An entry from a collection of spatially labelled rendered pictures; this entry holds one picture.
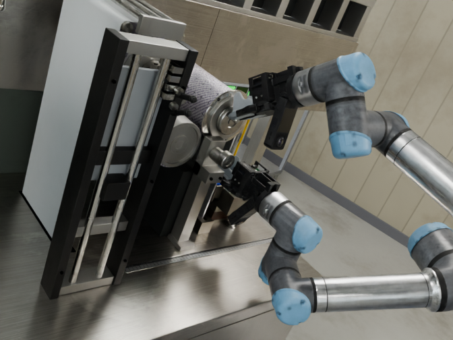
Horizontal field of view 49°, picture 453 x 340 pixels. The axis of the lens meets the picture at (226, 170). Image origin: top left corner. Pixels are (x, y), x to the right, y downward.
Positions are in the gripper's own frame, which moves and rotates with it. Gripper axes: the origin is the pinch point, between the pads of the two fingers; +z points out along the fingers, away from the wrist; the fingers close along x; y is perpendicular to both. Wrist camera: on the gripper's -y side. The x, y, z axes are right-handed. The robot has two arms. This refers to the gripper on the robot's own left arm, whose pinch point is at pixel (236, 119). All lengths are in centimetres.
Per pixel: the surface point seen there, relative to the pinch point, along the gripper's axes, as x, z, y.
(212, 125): 3.2, 4.8, -0.8
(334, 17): -71, 15, 42
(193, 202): 3.7, 14.4, -18.3
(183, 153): 8.0, 10.9, -6.4
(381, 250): -258, 117, -67
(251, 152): -78, 70, 2
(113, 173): 33.2, 1.6, -11.3
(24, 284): 45, 20, -31
